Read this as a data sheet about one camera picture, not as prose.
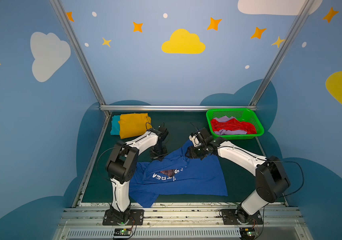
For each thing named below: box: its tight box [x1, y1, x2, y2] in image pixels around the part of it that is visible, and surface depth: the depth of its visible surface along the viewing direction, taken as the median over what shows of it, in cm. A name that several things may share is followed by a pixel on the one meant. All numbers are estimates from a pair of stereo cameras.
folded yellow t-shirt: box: [118, 113, 153, 139], surface depth 113 cm
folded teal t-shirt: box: [110, 115, 121, 136], surface depth 112 cm
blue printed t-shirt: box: [129, 140, 228, 208], surface depth 88 cm
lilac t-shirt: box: [213, 115, 248, 135], surface depth 103 cm
